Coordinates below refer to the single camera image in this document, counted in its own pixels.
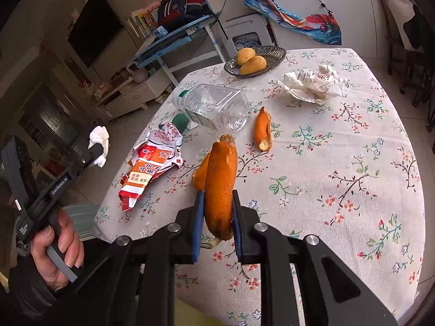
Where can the clear plastic bottle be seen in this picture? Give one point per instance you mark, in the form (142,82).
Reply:
(217,105)

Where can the black television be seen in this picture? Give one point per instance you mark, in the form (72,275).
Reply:
(91,27)

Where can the dark school backpack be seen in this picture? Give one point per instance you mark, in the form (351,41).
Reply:
(180,6)

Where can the black folding chair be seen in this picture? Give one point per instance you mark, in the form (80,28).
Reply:
(423,40)

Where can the woven fruit plate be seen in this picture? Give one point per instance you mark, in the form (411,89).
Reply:
(273,54)

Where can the orange peel with pith flap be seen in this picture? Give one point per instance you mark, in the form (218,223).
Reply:
(200,176)

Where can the floral tablecloth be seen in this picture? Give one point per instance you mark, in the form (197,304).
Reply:
(323,149)

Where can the person's left forearm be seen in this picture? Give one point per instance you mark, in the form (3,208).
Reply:
(27,298)

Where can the colourful printed bag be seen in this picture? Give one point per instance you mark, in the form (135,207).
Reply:
(292,17)

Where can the person's left hand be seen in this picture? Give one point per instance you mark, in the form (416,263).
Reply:
(66,241)

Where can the balled white tissue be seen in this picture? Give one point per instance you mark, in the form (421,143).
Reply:
(100,137)

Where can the teal seat cushion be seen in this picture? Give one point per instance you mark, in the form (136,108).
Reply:
(83,222)

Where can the red snack wrapper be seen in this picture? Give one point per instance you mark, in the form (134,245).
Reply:
(149,169)

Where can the wooden chair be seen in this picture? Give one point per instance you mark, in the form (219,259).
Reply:
(390,51)

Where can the crumpled white paper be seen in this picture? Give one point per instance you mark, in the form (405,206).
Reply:
(312,85)

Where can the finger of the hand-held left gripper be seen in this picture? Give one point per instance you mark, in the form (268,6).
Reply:
(95,152)

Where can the row of books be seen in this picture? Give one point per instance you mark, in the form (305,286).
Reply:
(142,22)

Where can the white television cabinet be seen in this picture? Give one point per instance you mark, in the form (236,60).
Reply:
(132,96)

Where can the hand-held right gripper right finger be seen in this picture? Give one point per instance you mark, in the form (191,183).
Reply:
(238,231)

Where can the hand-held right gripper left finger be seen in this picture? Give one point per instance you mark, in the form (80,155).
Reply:
(198,227)

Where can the long yellow mango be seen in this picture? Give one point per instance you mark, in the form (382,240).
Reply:
(253,65)

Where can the dark glass cabinet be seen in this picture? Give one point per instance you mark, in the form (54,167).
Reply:
(44,122)

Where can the green fuzzy cloth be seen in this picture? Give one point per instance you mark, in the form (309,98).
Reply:
(180,122)

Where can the round yellow mango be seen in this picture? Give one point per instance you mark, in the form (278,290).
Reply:
(245,56)

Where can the long orange peel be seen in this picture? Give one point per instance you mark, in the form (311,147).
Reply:
(219,183)

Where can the blue study desk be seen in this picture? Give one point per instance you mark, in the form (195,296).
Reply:
(176,39)

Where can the small orange peel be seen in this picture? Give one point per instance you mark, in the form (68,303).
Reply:
(263,129)

